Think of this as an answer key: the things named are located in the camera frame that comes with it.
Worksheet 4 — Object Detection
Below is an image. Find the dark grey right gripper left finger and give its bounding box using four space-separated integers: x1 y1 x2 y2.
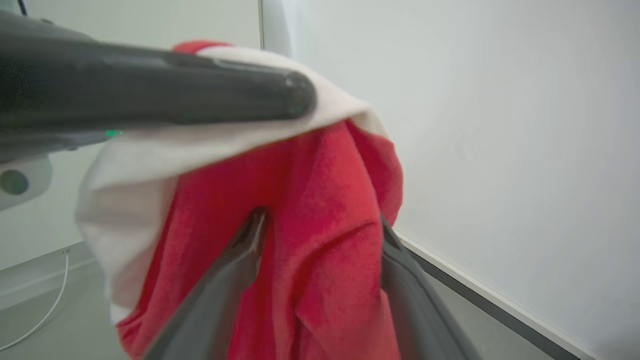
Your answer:
142 207 271 360

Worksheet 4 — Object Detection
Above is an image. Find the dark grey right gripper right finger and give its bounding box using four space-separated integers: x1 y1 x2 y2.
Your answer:
380 215 483 360

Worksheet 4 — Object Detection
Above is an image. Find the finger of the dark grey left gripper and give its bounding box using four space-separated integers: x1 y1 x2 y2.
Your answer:
0 129 124 164
0 10 319 132

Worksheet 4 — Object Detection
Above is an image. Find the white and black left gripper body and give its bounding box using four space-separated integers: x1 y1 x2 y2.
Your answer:
0 153 54 212

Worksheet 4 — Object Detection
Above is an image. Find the red and white basketball jersey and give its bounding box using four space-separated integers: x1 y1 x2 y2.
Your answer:
75 40 405 360

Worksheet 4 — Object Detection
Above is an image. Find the white baseboard with black strip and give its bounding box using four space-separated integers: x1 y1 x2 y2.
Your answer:
392 231 596 360

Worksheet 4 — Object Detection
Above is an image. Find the thin white floor cable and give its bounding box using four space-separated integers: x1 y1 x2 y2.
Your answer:
0 248 71 352

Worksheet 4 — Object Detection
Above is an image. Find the pale grey wall baseboard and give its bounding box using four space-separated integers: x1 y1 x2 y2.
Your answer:
0 242 97 312

